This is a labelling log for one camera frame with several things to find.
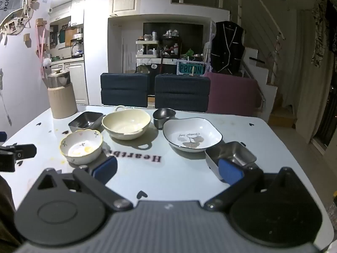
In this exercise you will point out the black white patterned cloth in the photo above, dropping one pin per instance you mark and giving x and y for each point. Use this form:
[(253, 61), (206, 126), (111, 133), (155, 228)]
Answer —
[(320, 31)]

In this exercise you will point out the white square plate blue rim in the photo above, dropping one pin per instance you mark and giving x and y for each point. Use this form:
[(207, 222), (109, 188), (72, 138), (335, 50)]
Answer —
[(184, 129)]

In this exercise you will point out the beige curtain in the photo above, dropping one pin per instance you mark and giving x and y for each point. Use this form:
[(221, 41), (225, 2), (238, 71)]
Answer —
[(313, 79)]

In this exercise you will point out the cardboard box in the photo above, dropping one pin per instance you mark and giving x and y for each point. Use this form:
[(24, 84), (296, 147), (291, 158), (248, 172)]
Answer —
[(283, 117)]

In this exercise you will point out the wooden wall decoration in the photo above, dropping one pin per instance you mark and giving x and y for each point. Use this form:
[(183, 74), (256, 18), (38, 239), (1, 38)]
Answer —
[(15, 26)]

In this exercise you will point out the beige cylinder container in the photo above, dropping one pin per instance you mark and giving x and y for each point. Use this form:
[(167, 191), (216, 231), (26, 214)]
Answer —
[(62, 102)]

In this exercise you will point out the small round steel bowl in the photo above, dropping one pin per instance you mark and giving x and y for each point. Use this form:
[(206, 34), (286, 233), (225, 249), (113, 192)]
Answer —
[(160, 123)]

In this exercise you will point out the steel pot with lid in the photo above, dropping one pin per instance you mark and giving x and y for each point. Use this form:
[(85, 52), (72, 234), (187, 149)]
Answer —
[(58, 80)]

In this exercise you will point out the small floral bowl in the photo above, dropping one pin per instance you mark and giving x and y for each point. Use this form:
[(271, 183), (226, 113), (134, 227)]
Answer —
[(79, 157)]

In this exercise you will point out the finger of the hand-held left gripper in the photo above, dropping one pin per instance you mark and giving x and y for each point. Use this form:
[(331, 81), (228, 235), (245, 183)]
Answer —
[(25, 151), (2, 137)]

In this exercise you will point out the stair railing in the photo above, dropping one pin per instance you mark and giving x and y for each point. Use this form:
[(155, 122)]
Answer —
[(263, 13)]

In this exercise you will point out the black vest white trim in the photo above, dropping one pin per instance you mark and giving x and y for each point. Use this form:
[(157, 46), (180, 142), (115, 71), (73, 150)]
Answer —
[(226, 50)]

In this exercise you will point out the steel rectangular tray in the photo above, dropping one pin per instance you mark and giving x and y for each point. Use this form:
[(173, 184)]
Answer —
[(87, 119)]

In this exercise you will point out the pink ribbon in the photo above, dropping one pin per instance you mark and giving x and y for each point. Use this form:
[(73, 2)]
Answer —
[(40, 47)]

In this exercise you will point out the staircase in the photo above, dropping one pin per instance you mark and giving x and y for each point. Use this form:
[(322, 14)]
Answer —
[(260, 79)]

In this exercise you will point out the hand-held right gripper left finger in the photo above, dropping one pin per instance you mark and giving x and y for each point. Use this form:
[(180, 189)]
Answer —
[(106, 169)]

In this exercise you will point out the white kitchen cabinet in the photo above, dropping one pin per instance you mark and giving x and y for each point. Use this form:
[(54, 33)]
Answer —
[(76, 81)]

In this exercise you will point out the white shelf cart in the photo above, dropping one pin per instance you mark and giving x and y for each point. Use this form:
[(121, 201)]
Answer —
[(147, 51)]

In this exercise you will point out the teal sign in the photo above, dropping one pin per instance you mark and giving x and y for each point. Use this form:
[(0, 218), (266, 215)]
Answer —
[(190, 70)]

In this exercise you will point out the steel square container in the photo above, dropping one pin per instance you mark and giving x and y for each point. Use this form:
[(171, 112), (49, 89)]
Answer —
[(234, 152)]

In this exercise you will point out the maroon chair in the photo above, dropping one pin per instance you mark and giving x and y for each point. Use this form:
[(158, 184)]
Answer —
[(231, 95)]

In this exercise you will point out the white plush toy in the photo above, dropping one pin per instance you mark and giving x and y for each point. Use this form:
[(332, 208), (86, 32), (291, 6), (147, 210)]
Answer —
[(47, 62)]

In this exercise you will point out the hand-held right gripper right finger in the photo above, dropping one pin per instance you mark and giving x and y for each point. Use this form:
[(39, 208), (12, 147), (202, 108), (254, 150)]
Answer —
[(230, 171)]

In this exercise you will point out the dark blue chair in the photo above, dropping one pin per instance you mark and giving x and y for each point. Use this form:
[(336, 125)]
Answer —
[(181, 92), (123, 89)]

